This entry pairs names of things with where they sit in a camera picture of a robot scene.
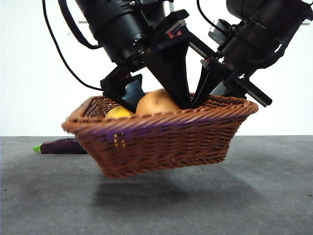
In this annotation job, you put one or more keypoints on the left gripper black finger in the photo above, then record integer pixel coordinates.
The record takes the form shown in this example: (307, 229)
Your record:
(132, 95)
(171, 71)

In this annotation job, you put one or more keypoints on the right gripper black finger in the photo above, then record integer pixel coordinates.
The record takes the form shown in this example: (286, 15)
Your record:
(221, 89)
(205, 85)

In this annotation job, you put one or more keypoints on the yellow vegetable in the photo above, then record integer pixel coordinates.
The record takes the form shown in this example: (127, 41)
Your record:
(118, 113)

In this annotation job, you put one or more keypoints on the tan potato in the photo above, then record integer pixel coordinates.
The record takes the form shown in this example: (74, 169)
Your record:
(154, 102)

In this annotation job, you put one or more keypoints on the brown woven wicker basket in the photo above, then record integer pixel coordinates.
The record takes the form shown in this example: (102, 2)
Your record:
(159, 139)

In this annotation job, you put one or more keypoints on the purple toy eggplant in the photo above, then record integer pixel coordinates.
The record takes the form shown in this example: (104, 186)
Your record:
(63, 146)

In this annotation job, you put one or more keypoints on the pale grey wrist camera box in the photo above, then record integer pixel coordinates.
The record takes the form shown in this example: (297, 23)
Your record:
(216, 31)

